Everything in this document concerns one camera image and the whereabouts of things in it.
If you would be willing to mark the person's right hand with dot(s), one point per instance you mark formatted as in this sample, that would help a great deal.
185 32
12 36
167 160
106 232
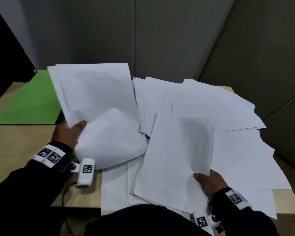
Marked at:
211 185

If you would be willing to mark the person's left hand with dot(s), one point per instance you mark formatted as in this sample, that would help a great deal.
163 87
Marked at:
64 135

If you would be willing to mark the person's left thumb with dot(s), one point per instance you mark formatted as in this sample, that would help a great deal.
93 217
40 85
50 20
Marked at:
79 126

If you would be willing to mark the person's right thumb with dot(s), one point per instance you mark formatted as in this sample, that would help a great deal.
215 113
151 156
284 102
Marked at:
199 177

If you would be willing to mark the stack of white papers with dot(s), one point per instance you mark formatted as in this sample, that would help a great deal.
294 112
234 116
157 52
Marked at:
98 108

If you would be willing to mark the single white paper sheet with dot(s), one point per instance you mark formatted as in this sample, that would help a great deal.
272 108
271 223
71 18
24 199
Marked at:
172 164

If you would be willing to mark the person's left forearm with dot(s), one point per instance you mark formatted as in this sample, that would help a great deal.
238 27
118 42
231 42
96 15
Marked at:
27 189

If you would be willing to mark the person's right forearm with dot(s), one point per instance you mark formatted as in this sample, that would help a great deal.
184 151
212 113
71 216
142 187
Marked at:
241 218

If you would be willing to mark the left wristband with marker tags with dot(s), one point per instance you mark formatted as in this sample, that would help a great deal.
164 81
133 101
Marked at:
50 155

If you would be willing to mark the wristband with marker tags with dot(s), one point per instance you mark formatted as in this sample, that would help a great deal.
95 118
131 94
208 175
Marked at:
237 199
50 155

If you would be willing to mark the right wristband with marker tags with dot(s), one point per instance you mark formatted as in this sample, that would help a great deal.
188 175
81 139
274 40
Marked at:
237 199

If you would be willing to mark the pile of loose white papers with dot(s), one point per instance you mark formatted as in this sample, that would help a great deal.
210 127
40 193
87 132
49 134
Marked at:
236 144

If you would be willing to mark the green folder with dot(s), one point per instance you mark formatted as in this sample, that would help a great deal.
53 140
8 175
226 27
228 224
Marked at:
32 100

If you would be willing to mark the person's black clothed torso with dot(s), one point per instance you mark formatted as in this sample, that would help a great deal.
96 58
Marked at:
142 222

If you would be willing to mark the black monitor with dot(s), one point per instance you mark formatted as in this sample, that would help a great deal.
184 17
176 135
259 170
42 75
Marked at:
5 56

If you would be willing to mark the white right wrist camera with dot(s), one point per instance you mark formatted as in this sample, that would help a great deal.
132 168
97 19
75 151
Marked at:
202 221

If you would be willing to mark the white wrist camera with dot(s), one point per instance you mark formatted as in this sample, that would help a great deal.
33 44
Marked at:
86 172
202 221

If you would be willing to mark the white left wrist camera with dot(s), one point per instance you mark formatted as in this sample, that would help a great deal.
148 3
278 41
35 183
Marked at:
86 172

